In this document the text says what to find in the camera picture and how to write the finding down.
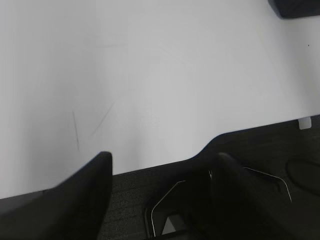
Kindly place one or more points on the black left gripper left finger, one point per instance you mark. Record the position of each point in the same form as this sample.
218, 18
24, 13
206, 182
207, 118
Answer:
73, 210

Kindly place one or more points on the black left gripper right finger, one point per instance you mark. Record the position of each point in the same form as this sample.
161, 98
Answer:
252, 205

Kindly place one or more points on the navy blue lunch bag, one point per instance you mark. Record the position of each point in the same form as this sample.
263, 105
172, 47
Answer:
294, 9

